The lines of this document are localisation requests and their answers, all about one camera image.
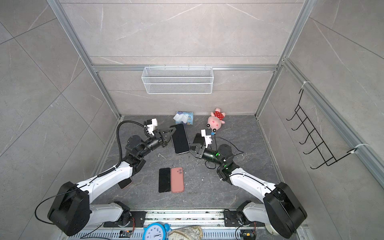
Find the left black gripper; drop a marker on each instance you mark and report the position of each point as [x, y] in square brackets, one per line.
[164, 139]

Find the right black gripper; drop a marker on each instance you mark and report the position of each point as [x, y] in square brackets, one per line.
[200, 147]

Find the black phone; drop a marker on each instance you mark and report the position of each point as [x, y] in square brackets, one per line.
[199, 139]
[180, 140]

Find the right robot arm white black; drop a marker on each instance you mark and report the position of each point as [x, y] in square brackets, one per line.
[280, 208]

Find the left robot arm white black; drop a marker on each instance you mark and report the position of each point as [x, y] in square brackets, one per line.
[73, 208]

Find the small phone pink case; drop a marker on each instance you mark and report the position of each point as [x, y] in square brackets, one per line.
[126, 183]

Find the blue tissue packet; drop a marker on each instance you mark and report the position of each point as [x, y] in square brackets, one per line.
[185, 118]

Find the pink pig plush toy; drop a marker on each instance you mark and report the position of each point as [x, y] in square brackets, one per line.
[215, 120]

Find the woven basket object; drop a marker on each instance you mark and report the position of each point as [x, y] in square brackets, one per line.
[187, 233]

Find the blue alarm clock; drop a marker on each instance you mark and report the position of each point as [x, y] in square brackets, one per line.
[156, 231]

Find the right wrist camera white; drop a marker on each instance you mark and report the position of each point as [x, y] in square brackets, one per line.
[207, 135]

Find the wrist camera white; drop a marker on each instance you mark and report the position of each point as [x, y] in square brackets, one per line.
[207, 135]
[150, 126]

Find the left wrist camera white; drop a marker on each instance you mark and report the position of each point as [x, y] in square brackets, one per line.
[150, 126]

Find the white wire wall basket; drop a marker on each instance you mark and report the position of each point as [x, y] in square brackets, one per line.
[178, 80]

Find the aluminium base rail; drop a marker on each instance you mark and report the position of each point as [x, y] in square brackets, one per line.
[219, 224]

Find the black wire hook rack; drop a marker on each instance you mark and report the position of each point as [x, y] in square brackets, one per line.
[315, 137]

